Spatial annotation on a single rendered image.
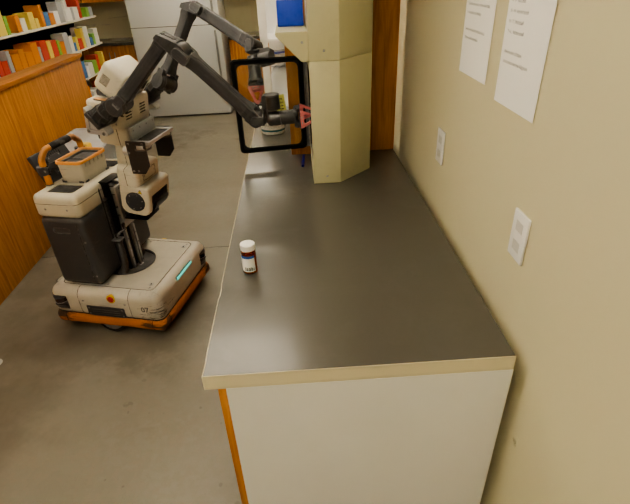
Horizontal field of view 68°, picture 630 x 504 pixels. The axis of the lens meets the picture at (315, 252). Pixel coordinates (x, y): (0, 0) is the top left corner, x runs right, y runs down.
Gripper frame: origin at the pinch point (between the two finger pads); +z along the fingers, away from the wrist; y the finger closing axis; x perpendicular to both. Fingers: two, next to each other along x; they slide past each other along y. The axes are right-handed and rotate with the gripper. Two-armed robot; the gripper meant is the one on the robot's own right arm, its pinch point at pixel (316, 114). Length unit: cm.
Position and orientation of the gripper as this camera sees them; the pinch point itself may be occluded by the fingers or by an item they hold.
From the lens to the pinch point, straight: 199.5
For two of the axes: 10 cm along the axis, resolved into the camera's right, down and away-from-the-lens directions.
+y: -0.4, -5.1, 8.6
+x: 0.8, 8.6, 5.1
